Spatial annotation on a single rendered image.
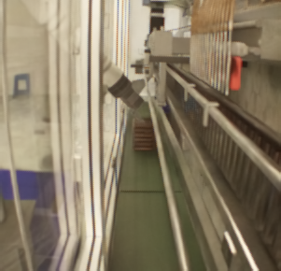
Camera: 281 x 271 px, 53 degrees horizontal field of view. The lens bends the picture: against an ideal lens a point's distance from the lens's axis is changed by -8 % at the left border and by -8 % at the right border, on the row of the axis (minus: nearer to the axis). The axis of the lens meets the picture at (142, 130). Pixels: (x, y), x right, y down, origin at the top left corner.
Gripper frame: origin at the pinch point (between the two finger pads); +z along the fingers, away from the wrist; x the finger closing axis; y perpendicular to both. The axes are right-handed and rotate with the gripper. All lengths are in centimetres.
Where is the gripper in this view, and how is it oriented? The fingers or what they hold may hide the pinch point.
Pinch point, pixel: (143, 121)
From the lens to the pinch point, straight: 104.2
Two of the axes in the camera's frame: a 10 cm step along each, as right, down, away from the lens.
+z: 6.1, 6.2, 4.9
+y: 6.5, -7.5, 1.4
